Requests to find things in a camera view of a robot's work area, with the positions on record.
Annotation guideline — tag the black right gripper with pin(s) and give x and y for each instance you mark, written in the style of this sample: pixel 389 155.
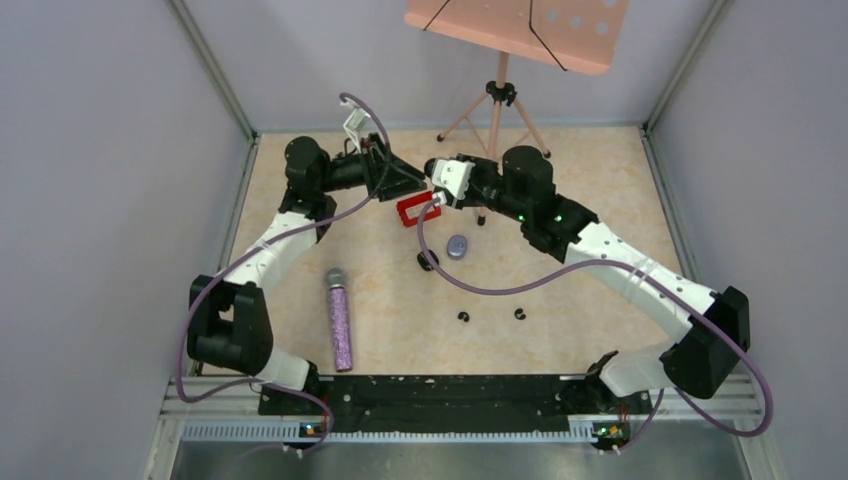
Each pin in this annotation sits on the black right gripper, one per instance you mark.
pixel 482 166

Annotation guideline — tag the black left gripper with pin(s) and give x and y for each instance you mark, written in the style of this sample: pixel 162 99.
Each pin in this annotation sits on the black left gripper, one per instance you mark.
pixel 389 175

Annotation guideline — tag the silver blue earbud charging case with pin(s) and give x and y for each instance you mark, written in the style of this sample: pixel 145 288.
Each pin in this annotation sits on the silver blue earbud charging case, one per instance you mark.
pixel 457 247

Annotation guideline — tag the black glossy earbud case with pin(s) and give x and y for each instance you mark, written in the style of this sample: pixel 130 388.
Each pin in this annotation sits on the black glossy earbud case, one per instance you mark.
pixel 427 260

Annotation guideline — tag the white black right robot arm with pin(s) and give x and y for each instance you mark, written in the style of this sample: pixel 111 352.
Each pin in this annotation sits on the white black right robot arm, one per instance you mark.
pixel 705 328

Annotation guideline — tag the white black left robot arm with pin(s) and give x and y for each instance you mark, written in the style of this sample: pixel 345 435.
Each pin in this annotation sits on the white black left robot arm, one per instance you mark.
pixel 229 323

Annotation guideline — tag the red toy window brick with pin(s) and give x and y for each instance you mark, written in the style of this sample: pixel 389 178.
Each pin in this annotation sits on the red toy window brick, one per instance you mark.
pixel 409 209

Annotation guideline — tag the purple glitter microphone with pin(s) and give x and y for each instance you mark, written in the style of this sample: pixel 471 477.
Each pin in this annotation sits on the purple glitter microphone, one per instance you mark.
pixel 339 315

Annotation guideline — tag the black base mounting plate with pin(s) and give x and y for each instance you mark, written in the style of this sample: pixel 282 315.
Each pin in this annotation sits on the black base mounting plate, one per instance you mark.
pixel 453 403

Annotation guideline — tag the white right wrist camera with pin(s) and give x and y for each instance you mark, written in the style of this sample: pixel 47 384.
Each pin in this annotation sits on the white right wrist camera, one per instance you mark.
pixel 450 179

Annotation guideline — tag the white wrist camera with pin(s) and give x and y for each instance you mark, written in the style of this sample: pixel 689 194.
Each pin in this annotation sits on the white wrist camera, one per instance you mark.
pixel 450 179
pixel 356 120

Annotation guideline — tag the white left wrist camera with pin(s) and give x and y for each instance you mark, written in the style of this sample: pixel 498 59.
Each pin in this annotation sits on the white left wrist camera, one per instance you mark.
pixel 356 120

